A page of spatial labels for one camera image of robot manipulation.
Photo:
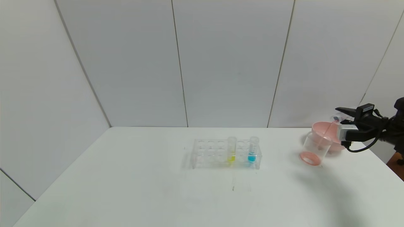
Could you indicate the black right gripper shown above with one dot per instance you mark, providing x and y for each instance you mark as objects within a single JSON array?
[{"x": 365, "y": 112}]

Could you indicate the test tube with red pigment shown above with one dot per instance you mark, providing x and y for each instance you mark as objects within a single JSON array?
[{"x": 336, "y": 119}]

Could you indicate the test tube with yellow pigment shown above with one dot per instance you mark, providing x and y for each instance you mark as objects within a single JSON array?
[{"x": 232, "y": 157}]

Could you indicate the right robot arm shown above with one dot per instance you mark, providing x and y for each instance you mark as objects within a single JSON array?
[{"x": 396, "y": 132}]

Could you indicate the test tube with blue pigment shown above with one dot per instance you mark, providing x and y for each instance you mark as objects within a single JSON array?
[{"x": 252, "y": 157}]

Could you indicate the clear acrylic test tube rack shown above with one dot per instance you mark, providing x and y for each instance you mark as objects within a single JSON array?
[{"x": 211, "y": 156}]

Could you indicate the black box with white label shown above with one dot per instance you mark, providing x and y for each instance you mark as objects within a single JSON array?
[{"x": 365, "y": 108}]

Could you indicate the pink plastic bowl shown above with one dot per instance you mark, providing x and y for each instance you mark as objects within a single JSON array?
[{"x": 322, "y": 130}]

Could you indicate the clear plastic measuring cup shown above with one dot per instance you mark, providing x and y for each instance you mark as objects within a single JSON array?
[{"x": 311, "y": 157}]

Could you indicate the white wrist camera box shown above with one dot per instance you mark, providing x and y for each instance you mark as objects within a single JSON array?
[{"x": 347, "y": 132}]

